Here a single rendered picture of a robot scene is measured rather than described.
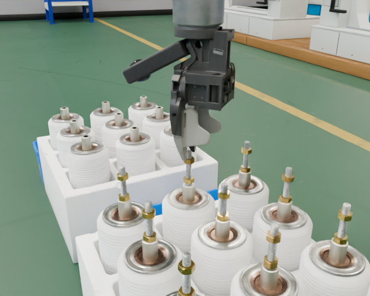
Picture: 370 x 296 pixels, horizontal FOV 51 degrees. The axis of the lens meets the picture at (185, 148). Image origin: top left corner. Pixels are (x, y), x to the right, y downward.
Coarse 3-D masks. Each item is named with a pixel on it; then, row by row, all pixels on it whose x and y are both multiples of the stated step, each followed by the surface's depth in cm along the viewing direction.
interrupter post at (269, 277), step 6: (264, 270) 49; (270, 270) 49; (276, 270) 49; (264, 276) 49; (270, 276) 49; (276, 276) 49; (264, 282) 50; (270, 282) 49; (276, 282) 50; (264, 288) 50; (270, 288) 50
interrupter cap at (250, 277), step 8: (256, 264) 54; (248, 272) 53; (256, 272) 53; (280, 272) 52; (288, 272) 52; (240, 280) 51; (248, 280) 51; (256, 280) 52; (280, 280) 51; (288, 280) 51; (296, 280) 51; (248, 288) 50; (256, 288) 50; (280, 288) 50; (288, 288) 50; (296, 288) 50
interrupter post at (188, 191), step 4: (184, 184) 69; (192, 184) 69; (184, 188) 69; (188, 188) 68; (192, 188) 68; (184, 192) 69; (188, 192) 69; (192, 192) 69; (184, 196) 69; (188, 196) 69; (192, 196) 69; (184, 200) 70; (188, 200) 69; (192, 200) 69
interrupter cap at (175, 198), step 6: (174, 192) 72; (180, 192) 72; (198, 192) 72; (204, 192) 72; (168, 198) 70; (174, 198) 70; (180, 198) 71; (198, 198) 71; (204, 198) 70; (174, 204) 68; (180, 204) 68; (186, 204) 68; (192, 204) 68; (198, 204) 68; (204, 204) 68
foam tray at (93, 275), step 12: (216, 204) 82; (156, 216) 78; (216, 216) 82; (156, 228) 76; (84, 240) 71; (96, 240) 71; (312, 240) 71; (84, 252) 68; (96, 252) 68; (84, 264) 65; (96, 264) 65; (84, 276) 69; (96, 276) 62; (108, 276) 62; (84, 288) 72; (96, 288) 60; (108, 288) 60
